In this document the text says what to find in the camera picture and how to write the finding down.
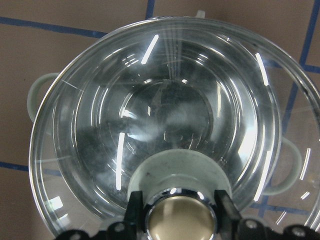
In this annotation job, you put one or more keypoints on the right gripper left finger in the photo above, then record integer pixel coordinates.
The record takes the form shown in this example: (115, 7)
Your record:
(134, 216)

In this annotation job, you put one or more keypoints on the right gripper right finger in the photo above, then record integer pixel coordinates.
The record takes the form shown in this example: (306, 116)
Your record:
(227, 215)

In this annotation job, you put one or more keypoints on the glass pot lid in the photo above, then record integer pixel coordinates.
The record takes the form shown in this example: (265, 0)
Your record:
(175, 211)

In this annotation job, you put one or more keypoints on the pale green cooking pot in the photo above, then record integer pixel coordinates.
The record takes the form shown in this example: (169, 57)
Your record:
(193, 93)

